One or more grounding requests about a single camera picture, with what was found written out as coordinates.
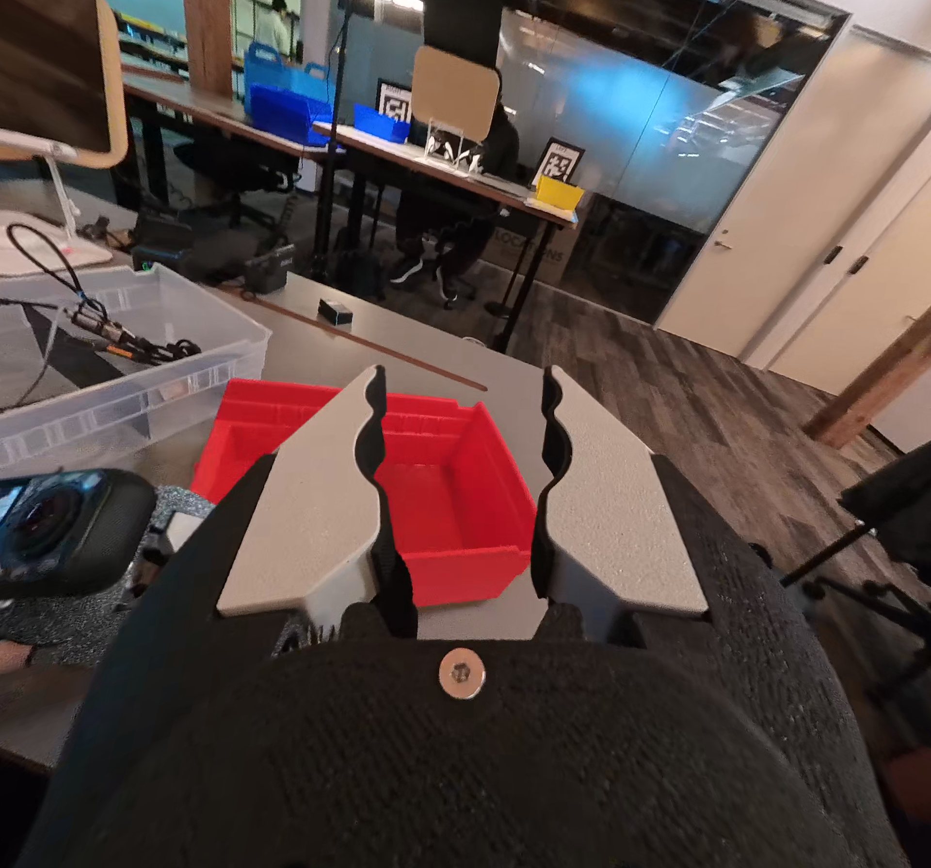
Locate red plastic bin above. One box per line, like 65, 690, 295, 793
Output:
191, 377, 538, 607

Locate white double door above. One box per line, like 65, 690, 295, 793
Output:
742, 126, 931, 396

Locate clear plastic bin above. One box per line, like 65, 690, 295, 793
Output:
0, 263, 272, 473

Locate light blue tote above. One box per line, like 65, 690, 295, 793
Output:
242, 41, 337, 109

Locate black wall screen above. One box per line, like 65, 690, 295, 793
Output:
419, 0, 508, 71

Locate black power station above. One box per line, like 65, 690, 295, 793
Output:
131, 210, 196, 280

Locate black tripod stand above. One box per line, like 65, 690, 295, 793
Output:
780, 439, 931, 709

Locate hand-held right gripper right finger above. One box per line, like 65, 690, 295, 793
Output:
530, 363, 711, 642

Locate black charger box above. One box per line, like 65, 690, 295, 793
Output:
243, 243, 298, 295

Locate wooden pillar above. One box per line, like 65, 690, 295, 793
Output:
802, 307, 931, 451
178, 0, 235, 100

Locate black office chair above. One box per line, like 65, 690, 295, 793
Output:
173, 140, 301, 233

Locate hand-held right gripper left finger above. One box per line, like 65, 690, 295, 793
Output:
215, 363, 421, 641

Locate tablet with pale frame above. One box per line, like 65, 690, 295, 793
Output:
0, 0, 129, 170

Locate printed tag sign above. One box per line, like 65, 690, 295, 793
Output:
374, 78, 416, 125
533, 137, 587, 187

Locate printed cardboard box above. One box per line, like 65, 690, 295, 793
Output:
482, 220, 580, 282

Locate dark office desk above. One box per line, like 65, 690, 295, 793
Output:
313, 121, 580, 353
120, 70, 346, 280

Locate small blue plastic bin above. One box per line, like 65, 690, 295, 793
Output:
353, 103, 413, 145

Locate large blue plastic bin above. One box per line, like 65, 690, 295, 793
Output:
247, 83, 336, 147

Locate yellow plastic bin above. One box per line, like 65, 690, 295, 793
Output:
534, 175, 586, 215

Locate white tablet stand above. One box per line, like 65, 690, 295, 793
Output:
0, 128, 115, 276

